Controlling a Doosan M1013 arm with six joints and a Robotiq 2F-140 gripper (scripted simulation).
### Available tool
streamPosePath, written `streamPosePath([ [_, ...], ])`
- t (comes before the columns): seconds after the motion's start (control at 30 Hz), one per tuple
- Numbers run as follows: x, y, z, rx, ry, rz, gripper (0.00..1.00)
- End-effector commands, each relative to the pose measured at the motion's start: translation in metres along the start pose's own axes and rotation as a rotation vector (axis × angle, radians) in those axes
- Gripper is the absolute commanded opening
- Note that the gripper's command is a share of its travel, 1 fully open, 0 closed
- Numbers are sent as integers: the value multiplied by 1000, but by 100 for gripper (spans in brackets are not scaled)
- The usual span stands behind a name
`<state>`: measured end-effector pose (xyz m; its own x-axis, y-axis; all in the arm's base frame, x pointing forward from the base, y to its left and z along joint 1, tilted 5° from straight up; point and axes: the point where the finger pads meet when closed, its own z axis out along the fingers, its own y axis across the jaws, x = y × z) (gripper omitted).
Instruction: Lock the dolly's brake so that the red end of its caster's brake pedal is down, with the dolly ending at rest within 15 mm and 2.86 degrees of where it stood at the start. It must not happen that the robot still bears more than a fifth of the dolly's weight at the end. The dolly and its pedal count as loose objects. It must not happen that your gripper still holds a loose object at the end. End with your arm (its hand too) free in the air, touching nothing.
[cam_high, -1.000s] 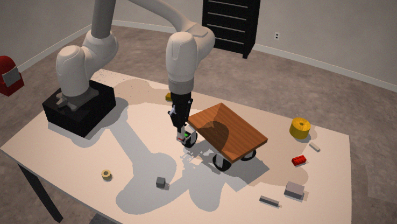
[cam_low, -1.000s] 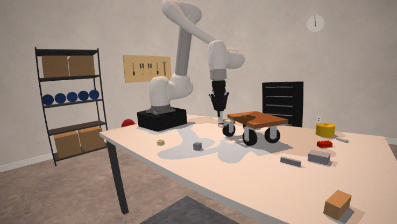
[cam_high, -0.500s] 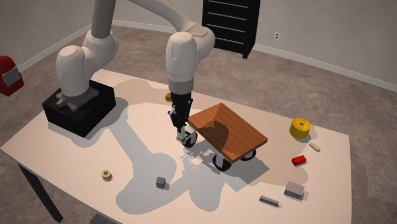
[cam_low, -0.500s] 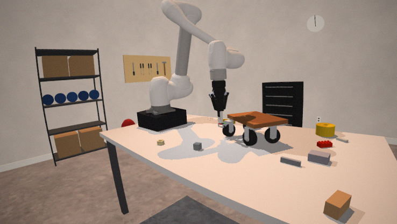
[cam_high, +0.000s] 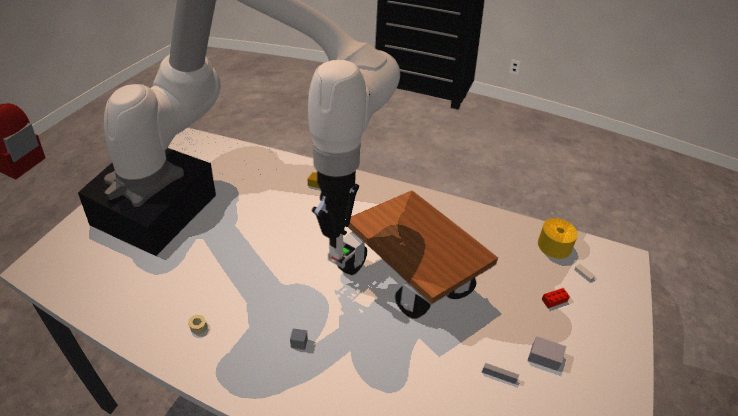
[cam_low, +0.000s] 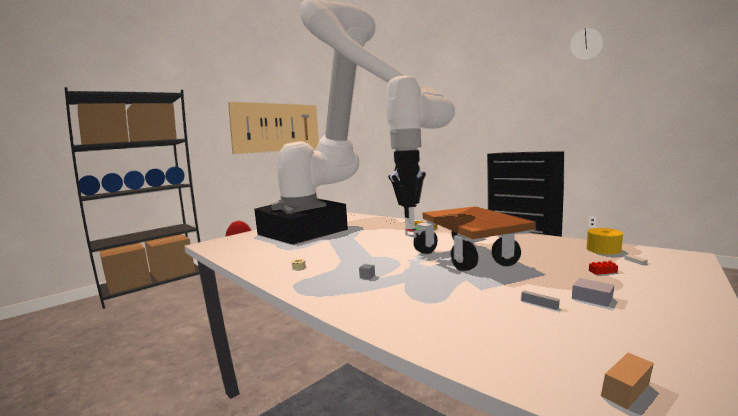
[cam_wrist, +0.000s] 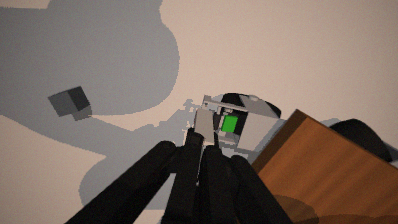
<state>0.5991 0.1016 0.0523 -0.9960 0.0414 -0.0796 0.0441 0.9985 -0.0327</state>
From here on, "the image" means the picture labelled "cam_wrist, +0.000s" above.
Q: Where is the dark grey cube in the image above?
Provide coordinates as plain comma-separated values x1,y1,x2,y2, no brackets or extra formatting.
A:
47,86,90,117

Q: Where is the brown wooden dolly with caster wheels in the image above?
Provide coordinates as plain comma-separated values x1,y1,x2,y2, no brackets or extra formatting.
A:
201,93,398,224

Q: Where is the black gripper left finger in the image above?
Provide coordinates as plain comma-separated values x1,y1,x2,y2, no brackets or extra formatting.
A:
64,108,205,224

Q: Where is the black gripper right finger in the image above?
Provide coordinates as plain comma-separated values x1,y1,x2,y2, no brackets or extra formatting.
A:
197,110,294,224

